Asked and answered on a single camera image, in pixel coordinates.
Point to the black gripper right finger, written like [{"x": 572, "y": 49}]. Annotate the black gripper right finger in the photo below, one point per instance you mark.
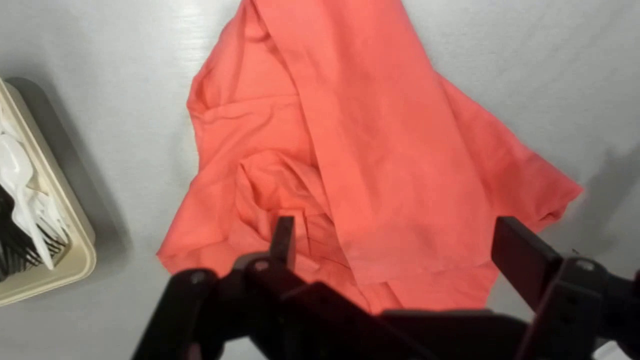
[{"x": 572, "y": 306}]

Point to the beige cutlery tray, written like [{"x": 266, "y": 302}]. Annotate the beige cutlery tray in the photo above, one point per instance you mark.
[{"x": 77, "y": 251}]

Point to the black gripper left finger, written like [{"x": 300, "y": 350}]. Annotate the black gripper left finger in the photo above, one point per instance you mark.
[{"x": 221, "y": 313}]

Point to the coral red sweatshirt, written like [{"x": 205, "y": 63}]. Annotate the coral red sweatshirt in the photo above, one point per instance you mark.
[{"x": 400, "y": 133}]

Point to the black plastic cutlery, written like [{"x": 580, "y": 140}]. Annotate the black plastic cutlery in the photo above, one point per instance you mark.
[{"x": 13, "y": 256}]

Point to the white plastic cutlery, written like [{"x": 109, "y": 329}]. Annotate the white plastic cutlery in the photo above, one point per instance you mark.
[{"x": 26, "y": 193}]

